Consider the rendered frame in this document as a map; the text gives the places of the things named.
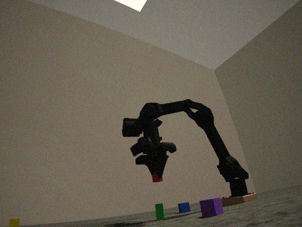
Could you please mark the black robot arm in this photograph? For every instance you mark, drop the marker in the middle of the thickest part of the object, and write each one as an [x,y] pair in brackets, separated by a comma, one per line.
[228,166]

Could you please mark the blue block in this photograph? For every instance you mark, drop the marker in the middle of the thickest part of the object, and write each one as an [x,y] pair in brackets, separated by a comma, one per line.
[184,207]

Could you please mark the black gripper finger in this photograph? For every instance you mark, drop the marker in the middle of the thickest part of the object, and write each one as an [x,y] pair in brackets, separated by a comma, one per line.
[151,166]
[160,162]

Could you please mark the red block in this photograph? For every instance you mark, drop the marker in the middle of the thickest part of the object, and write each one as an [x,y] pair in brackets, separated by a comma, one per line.
[155,179]

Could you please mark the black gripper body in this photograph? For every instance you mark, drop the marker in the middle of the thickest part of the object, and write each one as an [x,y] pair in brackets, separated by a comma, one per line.
[160,149]

